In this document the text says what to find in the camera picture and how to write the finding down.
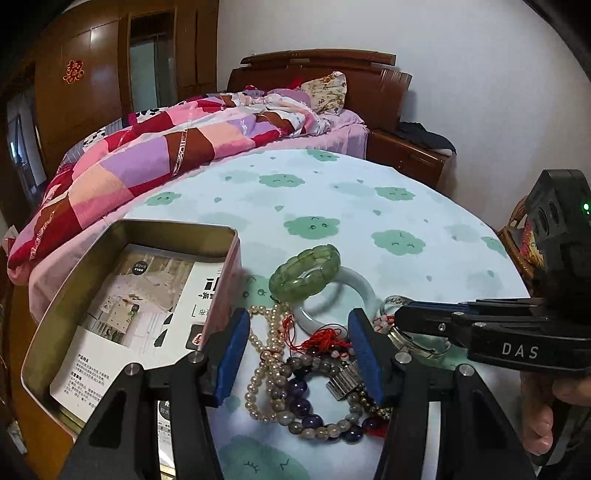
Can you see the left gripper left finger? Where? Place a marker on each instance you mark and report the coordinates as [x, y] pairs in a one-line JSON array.
[[199, 381]]

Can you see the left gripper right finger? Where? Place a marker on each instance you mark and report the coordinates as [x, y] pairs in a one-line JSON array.
[[396, 380]]

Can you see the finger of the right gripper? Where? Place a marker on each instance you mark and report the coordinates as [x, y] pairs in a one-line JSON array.
[[461, 306], [443, 329]]

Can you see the thin silver bangle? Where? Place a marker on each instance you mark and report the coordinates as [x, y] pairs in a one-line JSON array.
[[422, 345]]

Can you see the right hand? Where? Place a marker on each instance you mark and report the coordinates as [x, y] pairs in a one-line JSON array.
[[539, 391]]

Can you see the wicker chair with cushion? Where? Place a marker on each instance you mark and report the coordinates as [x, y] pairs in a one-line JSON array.
[[517, 237]]

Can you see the printed leaflet in tin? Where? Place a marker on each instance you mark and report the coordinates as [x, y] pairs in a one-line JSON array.
[[151, 310]]

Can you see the green cloud tablecloth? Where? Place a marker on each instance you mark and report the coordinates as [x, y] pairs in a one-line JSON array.
[[403, 237]]

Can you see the pink metal tin box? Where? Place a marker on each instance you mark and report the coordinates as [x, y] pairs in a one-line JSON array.
[[54, 334]]

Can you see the white jade bangle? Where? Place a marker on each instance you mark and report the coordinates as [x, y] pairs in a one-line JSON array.
[[331, 307]]

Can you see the wooden nightstand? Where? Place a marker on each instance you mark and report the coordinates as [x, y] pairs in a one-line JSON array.
[[425, 166]]

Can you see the dark clothes on nightstand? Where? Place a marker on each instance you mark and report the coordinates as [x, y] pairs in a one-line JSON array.
[[417, 134]]

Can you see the pink bed sheet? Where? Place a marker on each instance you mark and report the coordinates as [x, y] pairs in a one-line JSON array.
[[207, 195]]

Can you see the wooden bed headboard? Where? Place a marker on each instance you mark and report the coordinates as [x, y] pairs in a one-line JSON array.
[[376, 87]]

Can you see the patchwork pink quilt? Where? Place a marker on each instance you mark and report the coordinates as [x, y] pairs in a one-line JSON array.
[[141, 157]]

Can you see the floral pillow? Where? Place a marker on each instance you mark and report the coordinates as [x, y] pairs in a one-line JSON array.
[[327, 94]]

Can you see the brown wooden wardrobe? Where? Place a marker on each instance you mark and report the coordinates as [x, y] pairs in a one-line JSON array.
[[135, 54]]

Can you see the red paper decoration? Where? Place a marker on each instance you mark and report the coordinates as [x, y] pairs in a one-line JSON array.
[[74, 71]]

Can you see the red knotted cord charm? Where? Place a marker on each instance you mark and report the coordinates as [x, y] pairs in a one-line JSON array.
[[329, 339]]

